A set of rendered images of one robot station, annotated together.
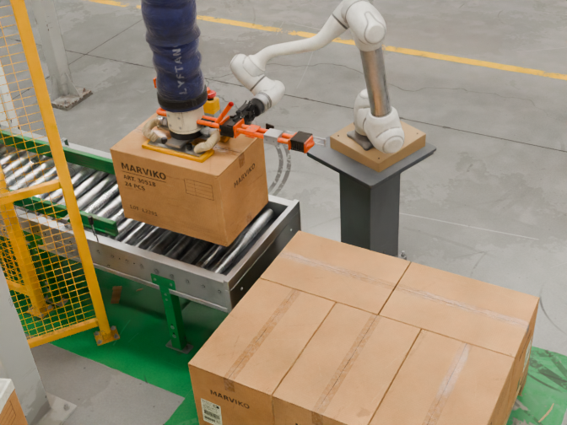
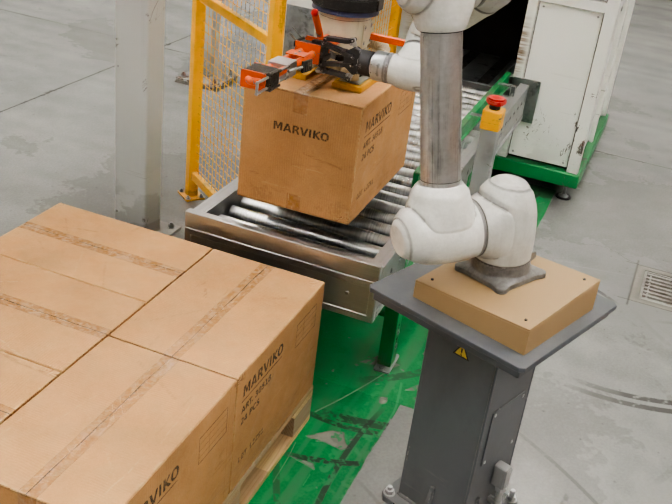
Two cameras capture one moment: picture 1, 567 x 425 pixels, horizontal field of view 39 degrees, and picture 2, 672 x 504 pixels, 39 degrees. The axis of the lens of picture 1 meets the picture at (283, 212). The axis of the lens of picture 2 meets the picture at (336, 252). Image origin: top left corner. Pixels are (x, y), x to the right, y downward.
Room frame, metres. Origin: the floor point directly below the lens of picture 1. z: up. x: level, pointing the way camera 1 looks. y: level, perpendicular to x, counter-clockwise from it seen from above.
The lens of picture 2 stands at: (2.65, -2.58, 2.01)
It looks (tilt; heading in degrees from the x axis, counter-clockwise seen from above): 28 degrees down; 78
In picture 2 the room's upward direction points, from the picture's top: 7 degrees clockwise
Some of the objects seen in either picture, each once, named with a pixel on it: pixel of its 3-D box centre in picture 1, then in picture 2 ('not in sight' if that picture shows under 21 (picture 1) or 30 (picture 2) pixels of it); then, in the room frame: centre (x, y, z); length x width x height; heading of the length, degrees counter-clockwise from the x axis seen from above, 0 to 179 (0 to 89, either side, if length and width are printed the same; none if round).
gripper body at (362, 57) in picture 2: (251, 110); (358, 61); (3.23, 0.11, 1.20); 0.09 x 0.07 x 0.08; 149
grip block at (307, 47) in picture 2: (231, 126); (312, 49); (3.10, 0.20, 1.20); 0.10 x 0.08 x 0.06; 149
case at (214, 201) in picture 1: (191, 175); (331, 126); (3.24, 0.43, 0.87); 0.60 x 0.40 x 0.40; 60
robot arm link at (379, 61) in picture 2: (260, 104); (381, 66); (3.30, 0.07, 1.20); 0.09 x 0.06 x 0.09; 59
